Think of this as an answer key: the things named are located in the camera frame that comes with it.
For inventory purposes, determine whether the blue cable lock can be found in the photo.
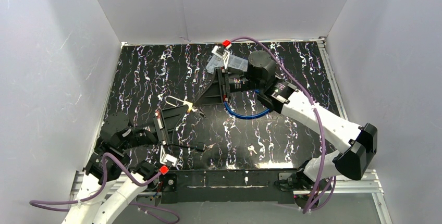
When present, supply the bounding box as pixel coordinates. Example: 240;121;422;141
224;90;272;120

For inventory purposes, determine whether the black cable padlock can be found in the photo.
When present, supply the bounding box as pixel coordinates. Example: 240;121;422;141
161;141;206;152

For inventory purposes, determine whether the small brass padlock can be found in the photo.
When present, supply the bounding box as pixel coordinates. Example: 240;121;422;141
165;95;193;113

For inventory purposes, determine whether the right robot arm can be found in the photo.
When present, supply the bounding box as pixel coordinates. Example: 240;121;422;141
195;51;377;183

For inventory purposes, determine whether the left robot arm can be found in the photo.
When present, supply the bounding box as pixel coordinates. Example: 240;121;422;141
63;105;189;223

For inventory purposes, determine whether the clear plastic parts box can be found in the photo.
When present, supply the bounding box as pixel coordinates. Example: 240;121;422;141
205;55;248;74

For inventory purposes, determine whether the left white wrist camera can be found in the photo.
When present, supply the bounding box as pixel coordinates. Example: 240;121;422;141
159;145;179;168

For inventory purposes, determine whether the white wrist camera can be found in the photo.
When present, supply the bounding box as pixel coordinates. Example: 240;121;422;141
159;145;179;168
212;40;231;70

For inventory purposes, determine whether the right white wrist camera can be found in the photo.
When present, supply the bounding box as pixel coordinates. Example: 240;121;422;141
212;40;231;70

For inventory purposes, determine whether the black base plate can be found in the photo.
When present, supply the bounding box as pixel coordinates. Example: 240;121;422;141
158;168;313;204

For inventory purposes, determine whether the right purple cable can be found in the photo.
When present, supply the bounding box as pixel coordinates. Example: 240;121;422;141
229;36;337;215

